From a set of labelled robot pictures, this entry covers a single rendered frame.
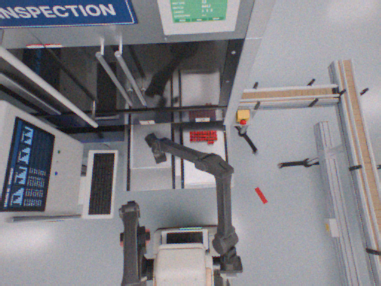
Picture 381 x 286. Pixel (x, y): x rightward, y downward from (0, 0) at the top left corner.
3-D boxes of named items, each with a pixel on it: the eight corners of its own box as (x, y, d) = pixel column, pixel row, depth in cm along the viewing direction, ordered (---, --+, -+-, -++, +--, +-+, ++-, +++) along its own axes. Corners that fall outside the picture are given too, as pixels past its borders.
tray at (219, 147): (183, 132, 176) (183, 131, 172) (222, 131, 175) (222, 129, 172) (184, 185, 167) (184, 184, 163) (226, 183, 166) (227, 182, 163)
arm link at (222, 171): (220, 168, 104) (237, 160, 110) (197, 159, 114) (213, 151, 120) (224, 258, 119) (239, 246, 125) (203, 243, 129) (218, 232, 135)
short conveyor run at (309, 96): (230, 114, 182) (232, 105, 167) (228, 93, 186) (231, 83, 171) (333, 109, 180) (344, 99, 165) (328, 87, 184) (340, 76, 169)
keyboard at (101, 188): (94, 153, 182) (93, 153, 179) (114, 153, 181) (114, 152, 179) (88, 214, 171) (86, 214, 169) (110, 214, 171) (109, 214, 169)
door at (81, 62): (61, 112, 146) (-35, 45, 89) (146, 108, 145) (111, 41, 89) (61, 112, 146) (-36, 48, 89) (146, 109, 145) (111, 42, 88)
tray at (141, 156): (132, 118, 179) (130, 117, 176) (170, 117, 179) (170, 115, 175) (131, 168, 171) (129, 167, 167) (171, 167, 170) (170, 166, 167)
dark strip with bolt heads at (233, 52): (216, 118, 165) (229, 38, 88) (223, 118, 165) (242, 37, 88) (216, 121, 164) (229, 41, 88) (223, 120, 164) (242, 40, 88)
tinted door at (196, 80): (147, 108, 145) (112, 41, 88) (227, 104, 144) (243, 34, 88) (147, 109, 145) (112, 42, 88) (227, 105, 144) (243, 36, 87)
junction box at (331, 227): (323, 218, 200) (328, 218, 191) (330, 217, 199) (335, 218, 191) (326, 235, 196) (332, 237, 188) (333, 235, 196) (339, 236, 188)
